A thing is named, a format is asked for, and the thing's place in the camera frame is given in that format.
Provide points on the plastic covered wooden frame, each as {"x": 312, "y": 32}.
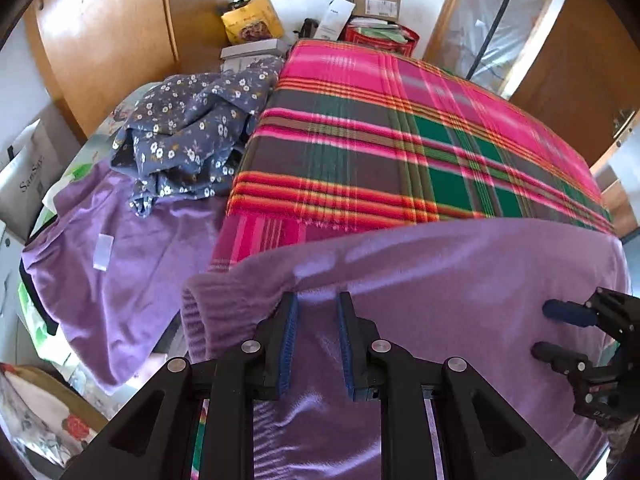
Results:
{"x": 490, "y": 25}

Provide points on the navy floral garment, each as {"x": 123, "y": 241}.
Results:
{"x": 190, "y": 130}

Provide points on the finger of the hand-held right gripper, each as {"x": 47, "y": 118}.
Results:
{"x": 555, "y": 355}
{"x": 567, "y": 311}

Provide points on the grey flat box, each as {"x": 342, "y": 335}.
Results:
{"x": 255, "y": 50}

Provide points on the wooden door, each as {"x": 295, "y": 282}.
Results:
{"x": 575, "y": 70}

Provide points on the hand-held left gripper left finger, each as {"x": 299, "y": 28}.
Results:
{"x": 287, "y": 350}

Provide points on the cardboard box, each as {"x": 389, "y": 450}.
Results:
{"x": 377, "y": 4}

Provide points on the wooden wardrobe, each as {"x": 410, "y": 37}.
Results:
{"x": 110, "y": 35}

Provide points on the white shopping bag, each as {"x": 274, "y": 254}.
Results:
{"x": 25, "y": 180}

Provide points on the purple knit garment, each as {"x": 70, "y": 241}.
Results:
{"x": 450, "y": 280}

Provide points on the pink plaid blanket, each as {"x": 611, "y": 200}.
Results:
{"x": 380, "y": 135}

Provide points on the light wooden board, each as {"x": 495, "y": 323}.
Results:
{"x": 610, "y": 207}

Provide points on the white slim box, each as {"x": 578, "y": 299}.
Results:
{"x": 334, "y": 17}

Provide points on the light purple garment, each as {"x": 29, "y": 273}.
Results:
{"x": 140, "y": 270}

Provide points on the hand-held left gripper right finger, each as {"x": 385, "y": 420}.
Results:
{"x": 345, "y": 355}

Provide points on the rose print cloth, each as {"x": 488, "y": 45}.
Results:
{"x": 60, "y": 425}

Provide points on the yellow box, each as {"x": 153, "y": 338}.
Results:
{"x": 252, "y": 20}

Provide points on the red round container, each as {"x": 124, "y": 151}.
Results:
{"x": 380, "y": 40}

